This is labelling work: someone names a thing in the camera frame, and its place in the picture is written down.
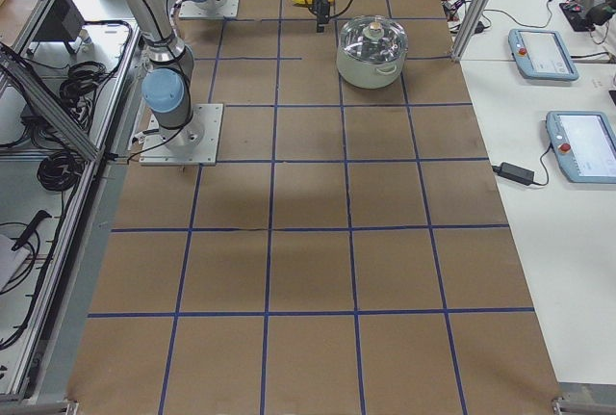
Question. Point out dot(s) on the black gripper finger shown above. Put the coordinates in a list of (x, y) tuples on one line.
[(322, 13)]

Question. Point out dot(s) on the glass pot lid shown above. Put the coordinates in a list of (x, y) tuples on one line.
[(374, 39)]

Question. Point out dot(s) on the white cooking pot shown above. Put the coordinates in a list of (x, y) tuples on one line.
[(368, 75)]

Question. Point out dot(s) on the far teach pendant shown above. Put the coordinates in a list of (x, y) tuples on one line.
[(541, 55)]

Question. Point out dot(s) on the teach pendant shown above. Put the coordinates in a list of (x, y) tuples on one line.
[(584, 145), (541, 55)]

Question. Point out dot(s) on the black power adapter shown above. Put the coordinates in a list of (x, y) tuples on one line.
[(514, 173)]

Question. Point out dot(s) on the brown paper mat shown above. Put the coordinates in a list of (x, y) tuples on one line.
[(347, 254)]

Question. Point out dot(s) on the near teach pendant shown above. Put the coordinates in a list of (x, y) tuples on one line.
[(584, 145)]

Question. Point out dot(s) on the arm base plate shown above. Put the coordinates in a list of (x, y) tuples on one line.
[(209, 9), (196, 144)]

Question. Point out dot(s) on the aluminium frame post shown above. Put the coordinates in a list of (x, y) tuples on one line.
[(467, 29)]

